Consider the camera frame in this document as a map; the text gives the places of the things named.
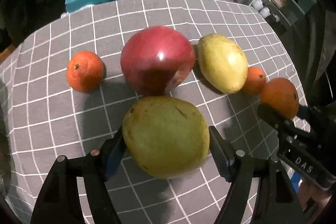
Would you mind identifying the large orange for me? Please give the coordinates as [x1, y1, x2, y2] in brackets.
[260, 78, 299, 119]

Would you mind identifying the yellow green pear shaped mango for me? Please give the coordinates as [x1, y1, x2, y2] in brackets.
[198, 34, 248, 94]

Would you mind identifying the large green yellow mango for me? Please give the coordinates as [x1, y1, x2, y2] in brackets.
[122, 96, 210, 179]

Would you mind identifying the orange tangerine with stem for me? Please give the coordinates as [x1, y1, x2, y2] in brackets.
[66, 51, 105, 93]

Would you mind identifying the small orange tangerine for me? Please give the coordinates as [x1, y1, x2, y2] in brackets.
[241, 67, 266, 95]

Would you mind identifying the grey white checked tablecloth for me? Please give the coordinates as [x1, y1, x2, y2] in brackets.
[1, 0, 306, 223]

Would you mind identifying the large red apple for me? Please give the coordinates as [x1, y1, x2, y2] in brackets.
[120, 26, 195, 96]

